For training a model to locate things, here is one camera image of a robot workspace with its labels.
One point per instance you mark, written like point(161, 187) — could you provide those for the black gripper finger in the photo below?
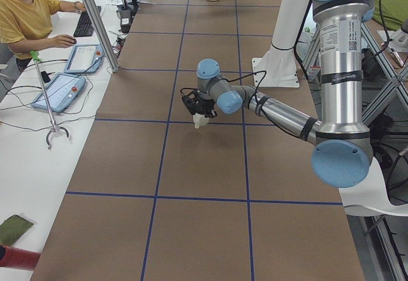
point(210, 113)
point(190, 104)

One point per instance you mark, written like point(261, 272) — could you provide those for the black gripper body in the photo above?
point(204, 105)

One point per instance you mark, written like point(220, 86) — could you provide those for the white cup with handle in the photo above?
point(200, 120)

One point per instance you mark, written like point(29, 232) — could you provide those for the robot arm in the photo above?
point(342, 155)

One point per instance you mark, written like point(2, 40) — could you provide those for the far blue teach pendant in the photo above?
point(84, 59)

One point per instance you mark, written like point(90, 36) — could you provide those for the blue teach pendant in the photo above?
point(63, 89)
point(84, 59)

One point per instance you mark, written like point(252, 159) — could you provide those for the near blue teach pendant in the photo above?
point(63, 89)

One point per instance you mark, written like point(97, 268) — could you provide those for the black keyboard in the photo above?
point(84, 27)

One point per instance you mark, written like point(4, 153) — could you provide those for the white chair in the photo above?
point(369, 198)

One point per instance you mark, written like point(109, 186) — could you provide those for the person in yellow shirt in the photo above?
point(26, 26)

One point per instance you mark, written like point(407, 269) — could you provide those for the green bean bag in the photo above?
point(13, 228)

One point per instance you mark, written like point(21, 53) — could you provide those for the red bottle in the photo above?
point(21, 259)

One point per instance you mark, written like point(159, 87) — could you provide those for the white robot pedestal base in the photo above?
point(279, 62)

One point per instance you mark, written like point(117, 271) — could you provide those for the grabber tool with green handle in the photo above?
point(54, 127)

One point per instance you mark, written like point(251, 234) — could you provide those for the aluminium frame post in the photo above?
point(102, 34)

